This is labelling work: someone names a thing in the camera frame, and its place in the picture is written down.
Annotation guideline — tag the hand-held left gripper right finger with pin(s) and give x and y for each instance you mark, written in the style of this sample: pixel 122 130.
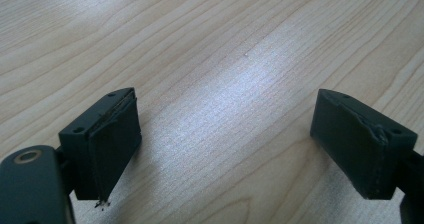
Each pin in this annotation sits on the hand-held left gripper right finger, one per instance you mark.
pixel 360 144

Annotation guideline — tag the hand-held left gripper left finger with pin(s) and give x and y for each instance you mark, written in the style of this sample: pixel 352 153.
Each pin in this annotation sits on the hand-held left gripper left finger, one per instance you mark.
pixel 106 140

